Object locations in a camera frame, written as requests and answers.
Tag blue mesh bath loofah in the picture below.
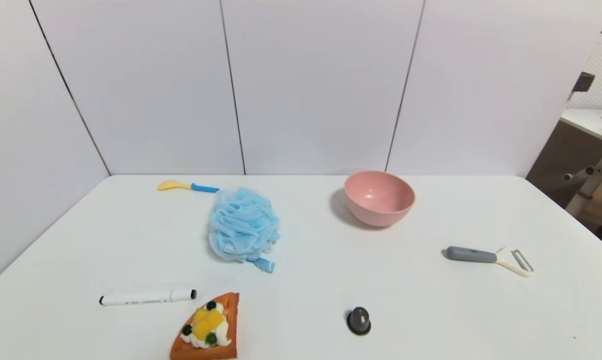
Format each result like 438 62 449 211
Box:
207 187 281 274

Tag pink bowl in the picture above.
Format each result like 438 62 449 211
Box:
344 170 416 228

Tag dark grey round knob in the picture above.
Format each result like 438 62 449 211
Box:
346 306 372 336

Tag toy waffle slice with fruit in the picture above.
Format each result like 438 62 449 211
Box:
169 292 240 360

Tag white marker pen black caps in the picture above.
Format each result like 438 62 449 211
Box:
99 289 198 306

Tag white background desk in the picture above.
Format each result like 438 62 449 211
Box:
525 108 602 219

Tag black box on stand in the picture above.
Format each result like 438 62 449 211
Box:
572 72 596 94

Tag yellow spoon with blue handle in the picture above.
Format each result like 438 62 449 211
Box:
157 180 220 194

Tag peeler with grey handle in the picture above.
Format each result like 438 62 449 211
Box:
446 245 536 278

